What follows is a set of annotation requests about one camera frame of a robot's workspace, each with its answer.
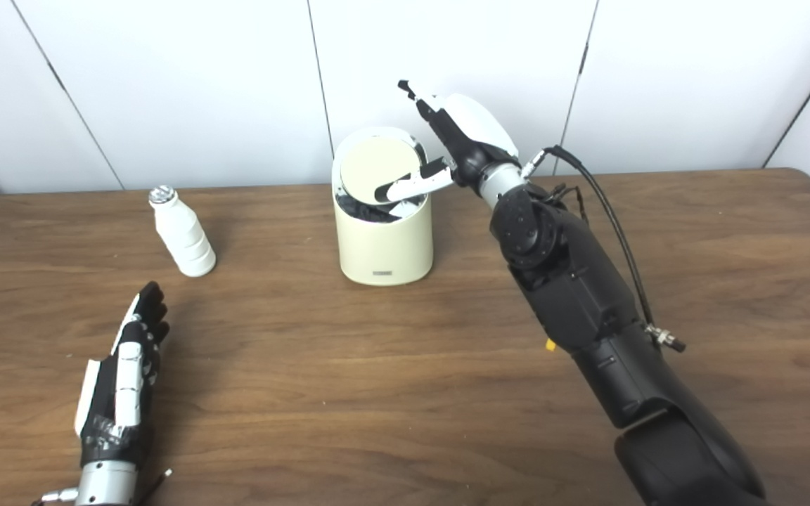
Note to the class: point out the cream-colored bin body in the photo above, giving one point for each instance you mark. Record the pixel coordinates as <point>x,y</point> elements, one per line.
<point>384,246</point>

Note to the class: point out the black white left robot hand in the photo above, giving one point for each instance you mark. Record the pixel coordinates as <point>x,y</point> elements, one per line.
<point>127,386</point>

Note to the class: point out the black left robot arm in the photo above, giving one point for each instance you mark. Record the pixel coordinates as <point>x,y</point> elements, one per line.
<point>106,485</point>

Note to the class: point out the black bin liner bag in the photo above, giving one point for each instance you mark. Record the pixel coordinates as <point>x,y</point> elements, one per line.
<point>363,209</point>

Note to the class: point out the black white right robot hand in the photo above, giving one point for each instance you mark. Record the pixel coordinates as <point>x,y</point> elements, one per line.
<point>472,133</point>

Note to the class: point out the cream round bin lid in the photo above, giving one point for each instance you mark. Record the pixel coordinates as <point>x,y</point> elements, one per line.
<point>373,165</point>

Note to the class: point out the small white plastic bottle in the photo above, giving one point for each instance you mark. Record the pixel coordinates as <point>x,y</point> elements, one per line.
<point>187,242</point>

